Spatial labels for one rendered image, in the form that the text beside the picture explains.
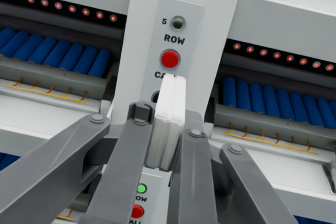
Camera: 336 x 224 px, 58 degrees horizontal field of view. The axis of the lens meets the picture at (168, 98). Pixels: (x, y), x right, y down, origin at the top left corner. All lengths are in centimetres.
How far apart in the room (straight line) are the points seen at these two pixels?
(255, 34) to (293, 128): 16
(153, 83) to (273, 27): 12
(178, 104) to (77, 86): 25
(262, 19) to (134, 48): 12
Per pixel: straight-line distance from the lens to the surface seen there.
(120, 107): 32
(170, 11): 28
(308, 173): 41
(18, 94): 41
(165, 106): 15
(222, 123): 40
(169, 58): 29
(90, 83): 39
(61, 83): 40
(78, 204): 49
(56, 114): 38
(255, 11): 30
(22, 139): 38
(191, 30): 29
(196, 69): 30
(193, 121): 16
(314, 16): 31
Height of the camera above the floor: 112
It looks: 22 degrees down
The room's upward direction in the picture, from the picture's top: 13 degrees clockwise
